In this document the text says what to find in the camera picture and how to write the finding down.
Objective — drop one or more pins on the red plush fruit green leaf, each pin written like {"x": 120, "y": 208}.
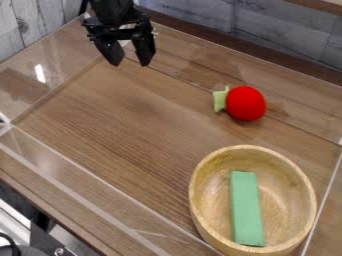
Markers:
{"x": 244, "y": 102}

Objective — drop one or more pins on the black metal mount bracket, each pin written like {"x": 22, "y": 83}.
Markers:
{"x": 45, "y": 244}

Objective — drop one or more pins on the green rectangular block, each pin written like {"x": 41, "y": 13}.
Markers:
{"x": 247, "y": 213}

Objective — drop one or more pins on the clear acrylic tray enclosure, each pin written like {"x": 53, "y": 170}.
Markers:
{"x": 102, "y": 140}

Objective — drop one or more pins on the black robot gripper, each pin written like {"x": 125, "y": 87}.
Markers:
{"x": 120, "y": 21}

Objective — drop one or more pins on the round wooden bowl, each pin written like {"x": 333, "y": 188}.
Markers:
{"x": 287, "y": 196}

